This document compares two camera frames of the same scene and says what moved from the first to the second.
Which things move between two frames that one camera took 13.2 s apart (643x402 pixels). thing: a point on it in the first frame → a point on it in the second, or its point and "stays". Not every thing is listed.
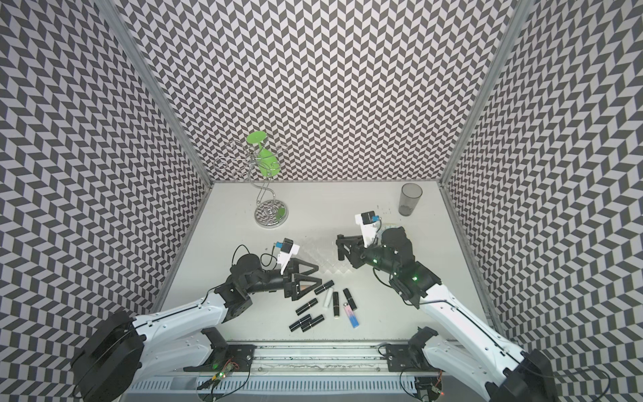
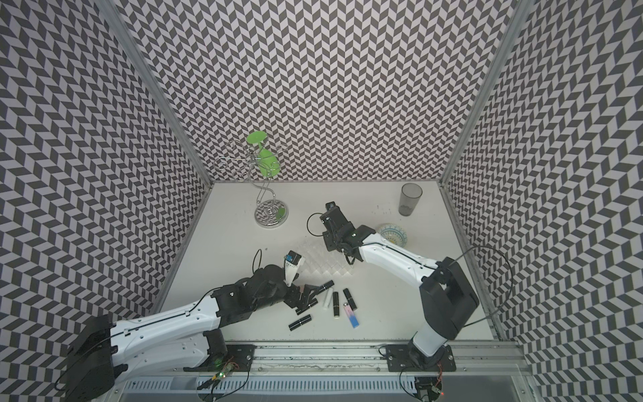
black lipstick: [306, 306] stays
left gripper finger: [295, 292] → [304, 308]
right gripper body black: [373, 256] → [332, 241]
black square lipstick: [349, 299] stays
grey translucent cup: [408, 198] stays
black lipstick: [292, 327] stays
